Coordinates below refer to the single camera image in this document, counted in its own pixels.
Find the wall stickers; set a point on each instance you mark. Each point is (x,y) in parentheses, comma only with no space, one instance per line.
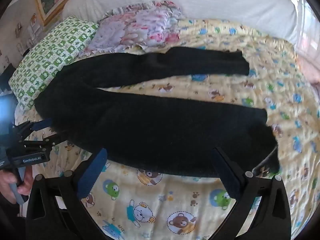
(32,25)

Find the person's left hand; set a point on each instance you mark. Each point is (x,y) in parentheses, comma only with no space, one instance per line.
(26,180)

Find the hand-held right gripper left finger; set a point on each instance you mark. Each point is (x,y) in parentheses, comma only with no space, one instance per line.
(91,175)

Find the black pants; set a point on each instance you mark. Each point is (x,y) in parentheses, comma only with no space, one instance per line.
(150,130)

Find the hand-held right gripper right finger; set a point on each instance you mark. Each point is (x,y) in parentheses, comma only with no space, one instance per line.
(226,177)

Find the bright window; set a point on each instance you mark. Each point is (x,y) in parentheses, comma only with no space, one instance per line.
(5,112)

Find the dark furniture piece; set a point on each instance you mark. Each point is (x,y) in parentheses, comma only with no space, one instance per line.
(6,77)

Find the floral ruffled pillow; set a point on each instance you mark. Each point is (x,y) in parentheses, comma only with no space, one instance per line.
(120,30)

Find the pale curtain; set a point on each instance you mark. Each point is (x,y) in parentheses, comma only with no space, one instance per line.
(308,30)

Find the white padded headboard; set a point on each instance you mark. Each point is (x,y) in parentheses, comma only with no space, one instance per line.
(200,0)

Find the green patterned pillow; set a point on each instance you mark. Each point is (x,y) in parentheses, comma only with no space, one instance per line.
(50,52)

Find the yellow bear print blanket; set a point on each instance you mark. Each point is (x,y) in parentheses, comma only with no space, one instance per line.
(175,205)

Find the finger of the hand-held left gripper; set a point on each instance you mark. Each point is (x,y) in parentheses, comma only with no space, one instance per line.
(42,125)
(50,140)

